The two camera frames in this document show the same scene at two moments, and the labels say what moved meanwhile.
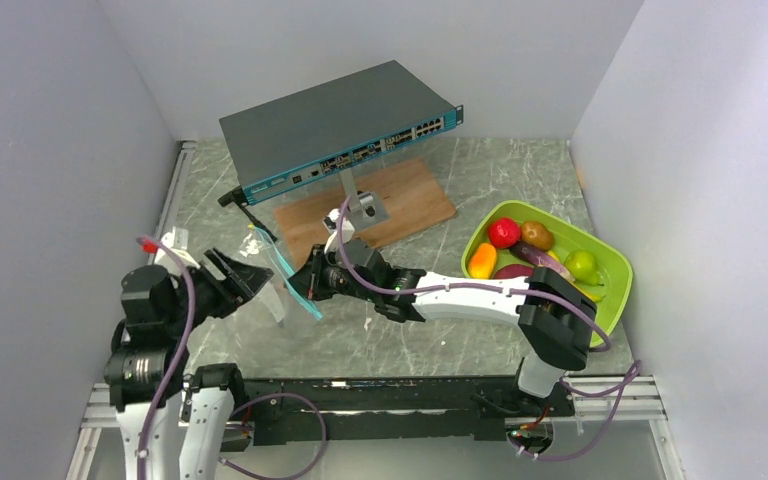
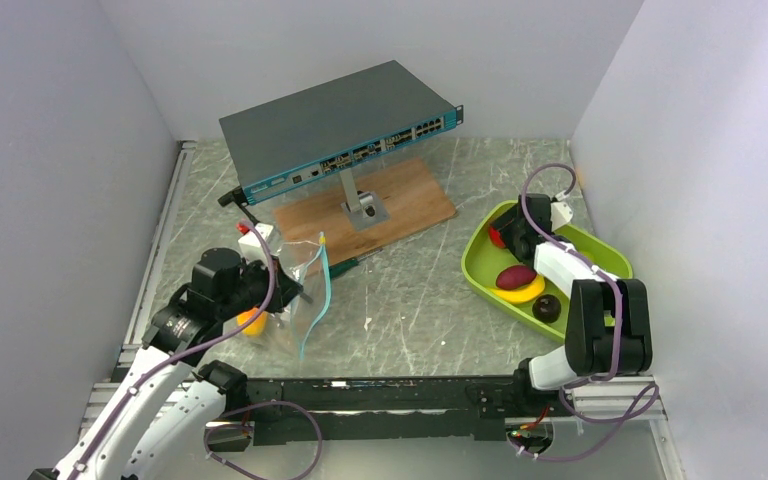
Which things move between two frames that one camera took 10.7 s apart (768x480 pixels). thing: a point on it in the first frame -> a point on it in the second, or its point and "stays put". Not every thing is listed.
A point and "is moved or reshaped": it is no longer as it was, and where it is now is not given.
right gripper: x=311 y=277 -> x=505 y=224
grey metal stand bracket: x=365 y=206 stays put
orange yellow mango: x=482 y=264 -> x=257 y=326
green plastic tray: x=613 y=262 stays put
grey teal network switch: x=291 y=139 stays put
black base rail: x=338 y=413 stays put
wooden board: x=410 y=196 stays put
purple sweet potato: x=513 y=270 stays put
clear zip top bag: x=260 y=251 is moved or reshaped
